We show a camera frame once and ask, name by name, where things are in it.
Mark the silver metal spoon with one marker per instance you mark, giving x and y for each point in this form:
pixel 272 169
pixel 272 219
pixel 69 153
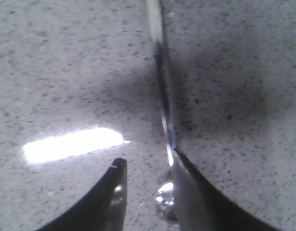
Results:
pixel 165 204

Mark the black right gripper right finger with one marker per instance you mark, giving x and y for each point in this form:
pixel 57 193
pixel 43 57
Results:
pixel 201 207

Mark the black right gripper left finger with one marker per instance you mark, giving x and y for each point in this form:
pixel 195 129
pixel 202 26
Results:
pixel 103 208

